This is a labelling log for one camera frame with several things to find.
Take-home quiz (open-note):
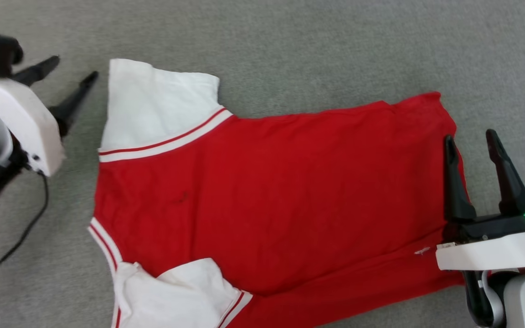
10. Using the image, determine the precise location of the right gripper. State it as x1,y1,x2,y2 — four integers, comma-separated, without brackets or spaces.
442,128,525,258

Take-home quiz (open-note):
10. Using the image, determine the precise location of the red and white baseball shirt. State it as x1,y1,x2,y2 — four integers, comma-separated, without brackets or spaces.
87,58,474,328

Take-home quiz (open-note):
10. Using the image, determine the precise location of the grey fabric sofa seat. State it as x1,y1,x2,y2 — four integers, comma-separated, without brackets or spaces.
0,0,525,328

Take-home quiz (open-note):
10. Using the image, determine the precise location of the thin black cable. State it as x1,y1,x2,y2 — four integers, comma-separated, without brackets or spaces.
0,173,49,284

